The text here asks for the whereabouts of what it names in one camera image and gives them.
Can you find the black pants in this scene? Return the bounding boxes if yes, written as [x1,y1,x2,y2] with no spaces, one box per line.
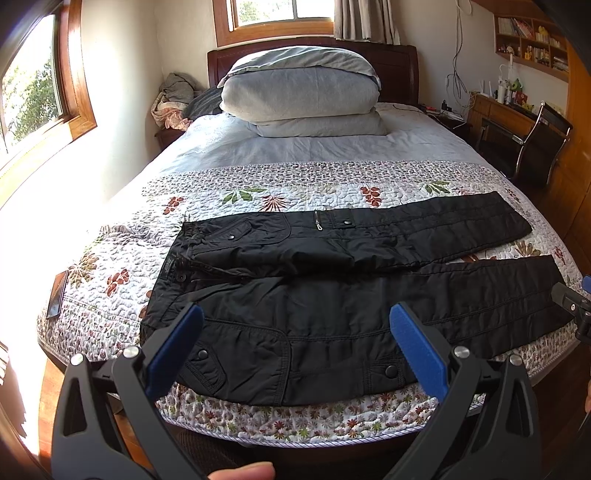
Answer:
[140,192,569,406]

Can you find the person's right hand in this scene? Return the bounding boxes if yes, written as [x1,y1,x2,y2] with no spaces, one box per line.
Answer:
[585,380,591,413]

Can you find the person's left hand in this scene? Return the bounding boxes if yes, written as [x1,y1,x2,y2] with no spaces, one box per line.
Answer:
[208,462,276,480]

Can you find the smartphone on bed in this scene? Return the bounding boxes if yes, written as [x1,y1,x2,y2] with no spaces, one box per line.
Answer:
[46,270,69,320]

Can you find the black office chair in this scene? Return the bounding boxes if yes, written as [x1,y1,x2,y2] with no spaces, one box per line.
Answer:
[477,102,572,188]

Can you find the wooden desk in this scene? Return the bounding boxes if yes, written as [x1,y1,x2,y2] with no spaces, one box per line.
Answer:
[467,92,535,147]

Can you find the dark bedside table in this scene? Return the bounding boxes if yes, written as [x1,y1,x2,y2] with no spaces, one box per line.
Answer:
[419,104,470,141]

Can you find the floral quilted bedspread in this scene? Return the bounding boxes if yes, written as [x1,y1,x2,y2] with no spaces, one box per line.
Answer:
[37,104,582,446]

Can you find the grey bottom pillow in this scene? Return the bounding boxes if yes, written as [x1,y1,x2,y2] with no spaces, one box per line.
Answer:
[249,109,388,138]

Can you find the grey pillow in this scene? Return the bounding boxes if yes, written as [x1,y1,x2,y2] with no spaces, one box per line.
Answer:
[249,109,388,138]
[218,45,382,124]

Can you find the pile of clothes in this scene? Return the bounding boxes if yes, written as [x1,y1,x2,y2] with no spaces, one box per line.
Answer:
[150,72,221,131]

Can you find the wooden framed side window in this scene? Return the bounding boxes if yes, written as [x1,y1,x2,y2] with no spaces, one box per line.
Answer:
[1,1,97,190]

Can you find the dark wooden headboard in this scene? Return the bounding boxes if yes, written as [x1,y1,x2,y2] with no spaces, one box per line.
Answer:
[206,36,420,106]

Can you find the grey top pillow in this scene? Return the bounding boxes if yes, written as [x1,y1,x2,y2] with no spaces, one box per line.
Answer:
[218,45,382,124]

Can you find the grey curtain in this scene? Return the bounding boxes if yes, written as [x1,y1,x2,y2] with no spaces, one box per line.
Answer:
[334,0,401,45]

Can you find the wooden framed rear window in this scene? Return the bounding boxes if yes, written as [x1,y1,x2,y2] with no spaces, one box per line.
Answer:
[212,0,335,47]

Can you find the hanging white cables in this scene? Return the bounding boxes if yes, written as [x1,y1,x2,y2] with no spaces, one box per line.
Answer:
[445,0,470,112]

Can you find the wooden wall shelf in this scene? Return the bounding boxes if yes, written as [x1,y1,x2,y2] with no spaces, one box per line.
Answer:
[494,15,570,82]

